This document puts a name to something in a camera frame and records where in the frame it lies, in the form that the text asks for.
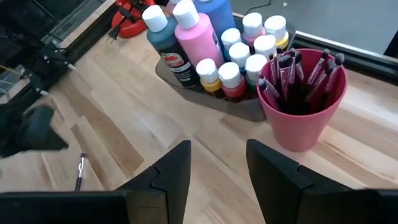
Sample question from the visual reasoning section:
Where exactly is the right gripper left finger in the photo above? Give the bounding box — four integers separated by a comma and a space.
116, 139, 192, 224

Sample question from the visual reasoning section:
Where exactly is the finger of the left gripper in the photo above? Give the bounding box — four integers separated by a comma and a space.
26, 105, 70, 152

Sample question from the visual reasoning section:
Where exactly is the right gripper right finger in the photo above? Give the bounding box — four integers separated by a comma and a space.
246, 138, 352, 224

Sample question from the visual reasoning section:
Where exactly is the black paintbrush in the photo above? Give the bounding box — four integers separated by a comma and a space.
289, 48, 297, 85
74, 151, 88, 192
257, 77, 280, 110
307, 49, 331, 86
306, 58, 336, 103
320, 52, 345, 103
278, 55, 293, 100
294, 52, 305, 83
275, 47, 283, 72
269, 53, 278, 86

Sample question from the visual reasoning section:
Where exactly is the small red paint bottle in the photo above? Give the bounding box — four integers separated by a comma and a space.
218, 62, 248, 102

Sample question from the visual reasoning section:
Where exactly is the small ochre paint bottle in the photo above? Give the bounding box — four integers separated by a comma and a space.
195, 58, 225, 99

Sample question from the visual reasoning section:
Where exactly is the small dark blue paint bottle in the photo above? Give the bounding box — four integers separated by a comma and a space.
244, 54, 268, 96

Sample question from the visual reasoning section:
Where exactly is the large dark teal paint bottle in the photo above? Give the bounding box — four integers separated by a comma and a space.
142, 4, 202, 91

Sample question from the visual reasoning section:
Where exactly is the small green paint bottle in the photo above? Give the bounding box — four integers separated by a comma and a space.
228, 42, 251, 74

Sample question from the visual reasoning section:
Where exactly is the large pink paint bottle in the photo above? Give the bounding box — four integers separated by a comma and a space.
172, 0, 225, 68

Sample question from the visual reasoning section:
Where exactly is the small yellow paint bottle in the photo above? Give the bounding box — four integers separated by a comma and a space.
264, 14, 290, 50

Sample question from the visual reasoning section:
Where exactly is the small pink paint bottle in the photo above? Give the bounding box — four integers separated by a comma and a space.
242, 12, 267, 47

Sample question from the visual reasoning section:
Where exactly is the large blue paint bottle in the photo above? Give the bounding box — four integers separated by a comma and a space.
194, 0, 237, 43

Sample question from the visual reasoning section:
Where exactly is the magenta plastic cup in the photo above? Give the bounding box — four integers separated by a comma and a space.
256, 48, 348, 152

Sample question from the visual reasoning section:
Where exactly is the grey translucent plastic bin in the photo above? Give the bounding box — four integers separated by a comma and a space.
155, 14, 296, 123

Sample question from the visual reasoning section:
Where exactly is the red desk lamp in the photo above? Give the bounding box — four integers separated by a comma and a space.
111, 0, 156, 39

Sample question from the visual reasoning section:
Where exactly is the black curved handle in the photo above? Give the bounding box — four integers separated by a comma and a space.
383, 29, 398, 59

